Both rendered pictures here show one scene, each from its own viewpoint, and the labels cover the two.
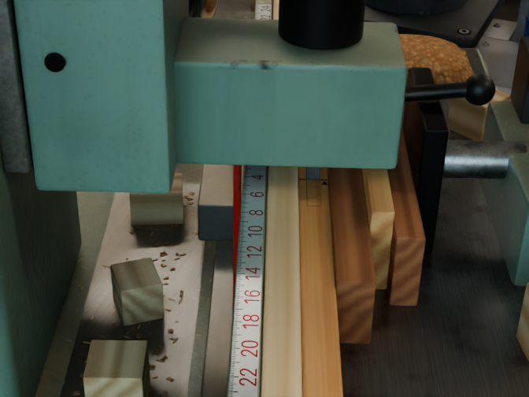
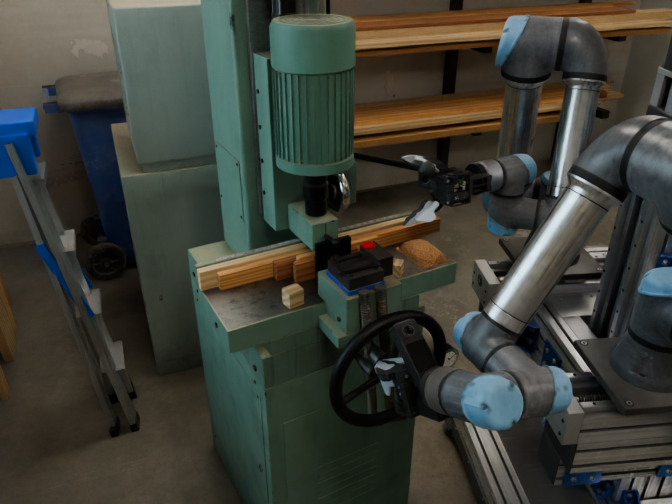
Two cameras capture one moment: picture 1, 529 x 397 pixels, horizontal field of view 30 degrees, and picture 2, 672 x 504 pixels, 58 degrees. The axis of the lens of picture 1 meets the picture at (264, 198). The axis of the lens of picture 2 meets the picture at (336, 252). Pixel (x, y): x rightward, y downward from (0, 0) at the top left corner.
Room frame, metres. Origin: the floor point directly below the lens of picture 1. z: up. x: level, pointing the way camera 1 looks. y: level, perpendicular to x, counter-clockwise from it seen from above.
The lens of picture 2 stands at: (-0.03, -1.19, 1.66)
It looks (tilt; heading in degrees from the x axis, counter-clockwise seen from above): 29 degrees down; 61
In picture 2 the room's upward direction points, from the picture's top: straight up
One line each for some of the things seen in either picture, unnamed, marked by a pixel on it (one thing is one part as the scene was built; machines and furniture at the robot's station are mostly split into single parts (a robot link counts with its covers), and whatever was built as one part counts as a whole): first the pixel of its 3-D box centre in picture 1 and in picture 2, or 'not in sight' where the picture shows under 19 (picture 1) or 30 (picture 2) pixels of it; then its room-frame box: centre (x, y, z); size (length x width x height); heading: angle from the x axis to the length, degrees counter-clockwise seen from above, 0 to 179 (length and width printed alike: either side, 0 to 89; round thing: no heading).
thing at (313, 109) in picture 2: not in sight; (313, 95); (0.56, -0.03, 1.32); 0.18 x 0.18 x 0.31
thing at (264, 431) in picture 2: not in sight; (301, 399); (0.55, 0.09, 0.36); 0.58 x 0.45 x 0.71; 90
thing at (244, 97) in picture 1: (285, 101); (313, 226); (0.56, -0.01, 0.99); 0.14 x 0.07 x 0.09; 90
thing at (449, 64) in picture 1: (403, 53); (422, 249); (0.81, -0.12, 0.91); 0.12 x 0.09 x 0.03; 90
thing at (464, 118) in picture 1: (478, 112); (395, 267); (0.70, -0.17, 0.92); 0.03 x 0.03 x 0.03; 43
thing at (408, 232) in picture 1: (393, 198); (326, 264); (0.55, -0.09, 0.93); 0.17 x 0.02 x 0.05; 0
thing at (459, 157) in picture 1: (466, 159); (339, 262); (0.56, -0.13, 0.95); 0.09 x 0.07 x 0.09; 0
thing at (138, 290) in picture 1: (137, 291); not in sight; (0.59, 0.09, 0.82); 0.04 x 0.03 x 0.03; 20
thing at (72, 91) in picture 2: not in sight; (128, 172); (0.45, 1.92, 0.48); 0.64 x 0.54 x 0.97; 175
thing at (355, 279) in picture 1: (343, 203); (317, 259); (0.55, -0.05, 0.92); 0.23 x 0.02 x 0.04; 0
